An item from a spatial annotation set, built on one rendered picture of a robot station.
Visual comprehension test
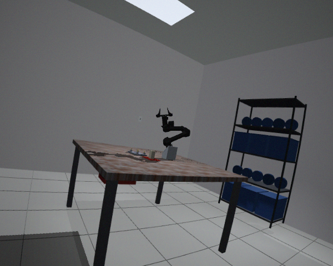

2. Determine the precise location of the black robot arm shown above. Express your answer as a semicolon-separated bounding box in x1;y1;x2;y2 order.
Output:
161;121;190;148

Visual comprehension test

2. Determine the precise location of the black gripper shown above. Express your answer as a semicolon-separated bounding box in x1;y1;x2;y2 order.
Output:
156;109;173;122

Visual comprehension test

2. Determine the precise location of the red board with grey handle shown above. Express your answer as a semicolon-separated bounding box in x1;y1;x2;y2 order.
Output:
142;151;160;161

